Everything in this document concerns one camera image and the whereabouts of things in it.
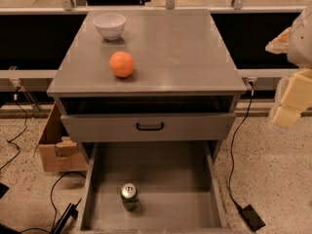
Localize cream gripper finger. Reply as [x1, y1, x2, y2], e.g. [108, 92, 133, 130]
[272, 69, 312, 128]
[265, 28, 290, 55]

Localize green soda can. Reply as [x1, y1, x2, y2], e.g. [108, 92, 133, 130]
[120, 183, 138, 212]

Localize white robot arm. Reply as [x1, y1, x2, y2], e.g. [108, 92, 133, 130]
[265, 3, 312, 129]

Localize grey top drawer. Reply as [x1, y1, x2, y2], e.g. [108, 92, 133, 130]
[61, 113, 235, 142]

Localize grey drawer cabinet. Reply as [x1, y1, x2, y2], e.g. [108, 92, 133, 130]
[46, 9, 248, 163]

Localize open grey middle drawer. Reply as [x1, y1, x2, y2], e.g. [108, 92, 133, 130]
[76, 141, 231, 234]

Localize black power adapter right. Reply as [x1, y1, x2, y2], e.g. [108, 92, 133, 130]
[240, 205, 265, 232]

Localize orange ball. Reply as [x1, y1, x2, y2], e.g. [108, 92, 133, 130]
[109, 52, 135, 78]

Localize white ceramic bowl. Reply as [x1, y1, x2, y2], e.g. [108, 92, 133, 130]
[93, 14, 126, 40]

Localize brown cardboard box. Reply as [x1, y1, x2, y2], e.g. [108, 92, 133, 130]
[38, 104, 88, 172]

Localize black device lower left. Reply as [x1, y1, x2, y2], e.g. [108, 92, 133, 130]
[50, 201, 80, 234]

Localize black cable right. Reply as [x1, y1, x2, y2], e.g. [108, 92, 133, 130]
[227, 87, 254, 210]

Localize black cable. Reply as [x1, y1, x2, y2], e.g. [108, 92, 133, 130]
[227, 87, 254, 210]
[0, 87, 29, 172]

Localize black drawer handle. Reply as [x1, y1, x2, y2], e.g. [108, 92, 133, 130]
[136, 122, 165, 132]

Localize grey metal rail frame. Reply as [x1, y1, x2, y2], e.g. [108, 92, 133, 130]
[0, 0, 312, 119]

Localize black cable left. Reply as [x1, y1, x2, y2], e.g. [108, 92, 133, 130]
[0, 87, 29, 172]

